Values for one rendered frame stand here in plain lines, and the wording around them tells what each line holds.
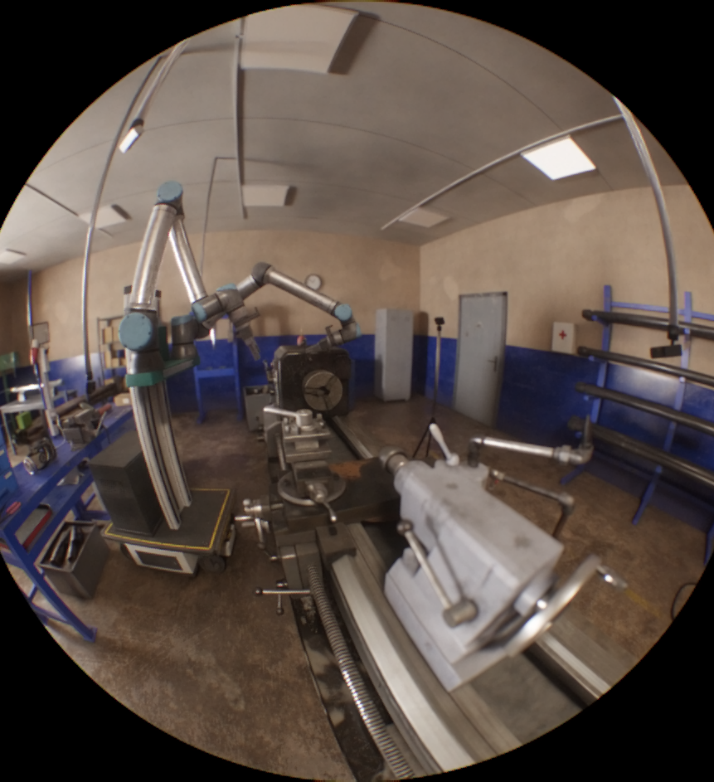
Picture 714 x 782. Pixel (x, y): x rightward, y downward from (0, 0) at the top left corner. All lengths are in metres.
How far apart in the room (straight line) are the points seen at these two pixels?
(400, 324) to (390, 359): 0.71
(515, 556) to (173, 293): 5.48
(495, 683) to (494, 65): 2.89
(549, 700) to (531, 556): 0.53
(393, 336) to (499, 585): 4.94
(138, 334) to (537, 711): 1.70
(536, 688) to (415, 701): 0.36
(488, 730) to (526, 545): 0.43
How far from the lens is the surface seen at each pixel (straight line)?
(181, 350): 1.75
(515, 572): 0.47
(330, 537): 0.88
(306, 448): 0.99
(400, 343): 5.28
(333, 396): 1.72
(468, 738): 0.70
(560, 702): 0.92
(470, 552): 0.51
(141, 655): 1.88
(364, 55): 2.25
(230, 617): 1.79
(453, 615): 0.51
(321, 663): 1.16
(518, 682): 0.89
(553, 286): 3.90
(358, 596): 0.78
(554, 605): 0.44
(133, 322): 1.15
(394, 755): 0.77
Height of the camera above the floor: 1.50
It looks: 14 degrees down
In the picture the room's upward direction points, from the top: 1 degrees clockwise
